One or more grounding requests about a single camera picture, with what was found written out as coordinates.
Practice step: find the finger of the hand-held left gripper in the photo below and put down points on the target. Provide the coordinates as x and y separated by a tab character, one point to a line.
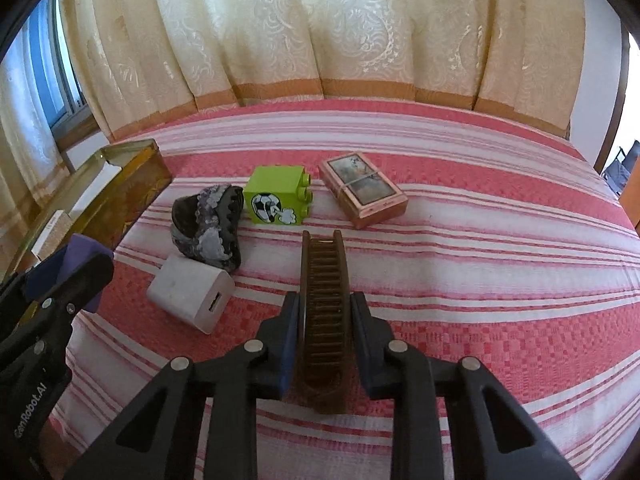
85	280
45	277

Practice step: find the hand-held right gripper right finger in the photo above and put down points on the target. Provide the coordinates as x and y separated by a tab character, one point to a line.
361	350

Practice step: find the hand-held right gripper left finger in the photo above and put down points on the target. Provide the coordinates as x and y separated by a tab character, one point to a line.
290	350

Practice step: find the brown toy ladder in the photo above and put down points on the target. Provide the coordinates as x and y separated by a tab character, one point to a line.
322	310

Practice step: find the gold metal tin box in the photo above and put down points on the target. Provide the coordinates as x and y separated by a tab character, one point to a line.
130	195

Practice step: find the white charger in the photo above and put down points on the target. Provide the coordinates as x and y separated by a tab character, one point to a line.
185	287

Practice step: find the green toy brick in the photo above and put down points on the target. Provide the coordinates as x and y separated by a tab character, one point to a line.
280	180

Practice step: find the narrow beige patterned curtain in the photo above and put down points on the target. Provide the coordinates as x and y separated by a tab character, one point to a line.
25	160

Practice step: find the red striped bedsheet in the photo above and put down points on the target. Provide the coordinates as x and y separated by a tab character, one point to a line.
475	285

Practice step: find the wooden window sill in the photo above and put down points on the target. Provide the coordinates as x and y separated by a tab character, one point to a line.
80	140

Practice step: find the orange wooden door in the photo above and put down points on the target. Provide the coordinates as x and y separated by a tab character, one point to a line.
634	212

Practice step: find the dark folding chair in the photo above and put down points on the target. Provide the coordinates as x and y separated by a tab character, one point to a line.
622	170

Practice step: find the wide beige patterned curtain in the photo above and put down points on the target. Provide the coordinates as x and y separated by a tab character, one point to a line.
325	25

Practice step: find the window with metal frame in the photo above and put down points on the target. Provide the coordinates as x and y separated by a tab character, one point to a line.
55	75

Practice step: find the brown wooden door frame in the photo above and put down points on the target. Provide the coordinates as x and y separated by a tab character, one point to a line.
612	110

